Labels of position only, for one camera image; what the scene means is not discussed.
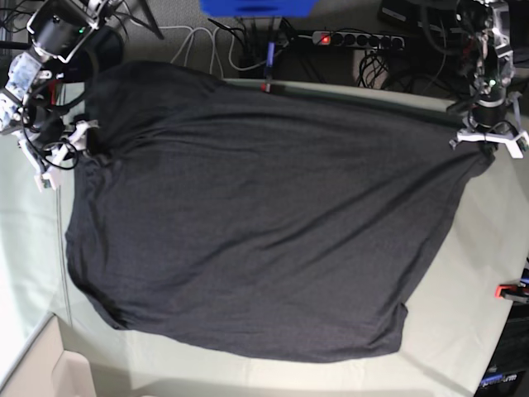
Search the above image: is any red black side clamp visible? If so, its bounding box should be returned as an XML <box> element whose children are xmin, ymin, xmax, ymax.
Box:
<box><xmin>495</xmin><ymin>268</ymin><xmax>528</xmax><ymax>304</ymax></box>

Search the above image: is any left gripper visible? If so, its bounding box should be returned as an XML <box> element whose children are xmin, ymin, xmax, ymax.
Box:
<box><xmin>449</xmin><ymin>90</ymin><xmax>528</xmax><ymax>160</ymax></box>

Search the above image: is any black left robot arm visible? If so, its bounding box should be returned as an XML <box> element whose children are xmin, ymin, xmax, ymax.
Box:
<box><xmin>447</xmin><ymin>1</ymin><xmax>528</xmax><ymax>159</ymax></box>

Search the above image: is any white cable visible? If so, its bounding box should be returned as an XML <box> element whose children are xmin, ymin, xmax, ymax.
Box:
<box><xmin>119</xmin><ymin>0</ymin><xmax>269</xmax><ymax>79</ymax></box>

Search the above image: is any blue plastic bin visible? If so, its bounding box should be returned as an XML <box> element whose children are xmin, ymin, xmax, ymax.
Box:
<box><xmin>200</xmin><ymin>0</ymin><xmax>317</xmax><ymax>17</ymax></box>

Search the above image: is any red black table clamp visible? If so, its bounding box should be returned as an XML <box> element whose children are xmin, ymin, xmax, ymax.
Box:
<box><xmin>261</xmin><ymin>83</ymin><xmax>272</xmax><ymax>93</ymax></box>

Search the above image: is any green table cloth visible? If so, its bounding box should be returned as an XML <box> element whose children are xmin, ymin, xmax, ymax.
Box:
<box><xmin>0</xmin><ymin>78</ymin><xmax>529</xmax><ymax>397</ymax></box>

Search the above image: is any white power strip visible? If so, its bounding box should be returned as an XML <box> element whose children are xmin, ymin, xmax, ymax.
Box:
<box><xmin>312</xmin><ymin>31</ymin><xmax>406</xmax><ymax>51</ymax></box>

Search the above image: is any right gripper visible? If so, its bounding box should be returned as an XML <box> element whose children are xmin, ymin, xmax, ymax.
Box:
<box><xmin>17</xmin><ymin>120</ymin><xmax>102</xmax><ymax>192</ymax></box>

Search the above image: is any cardboard box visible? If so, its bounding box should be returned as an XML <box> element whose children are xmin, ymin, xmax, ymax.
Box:
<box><xmin>1</xmin><ymin>313</ymin><xmax>96</xmax><ymax>397</ymax></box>

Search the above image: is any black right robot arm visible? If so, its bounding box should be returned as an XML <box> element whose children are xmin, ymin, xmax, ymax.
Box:
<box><xmin>1</xmin><ymin>1</ymin><xmax>119</xmax><ymax>190</ymax></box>

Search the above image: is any black t-shirt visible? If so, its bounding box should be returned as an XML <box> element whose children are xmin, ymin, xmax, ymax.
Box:
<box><xmin>66</xmin><ymin>61</ymin><xmax>492</xmax><ymax>363</ymax></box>

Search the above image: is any black cable bundle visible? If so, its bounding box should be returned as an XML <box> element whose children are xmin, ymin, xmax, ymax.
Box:
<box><xmin>355</xmin><ymin>51</ymin><xmax>392</xmax><ymax>90</ymax></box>

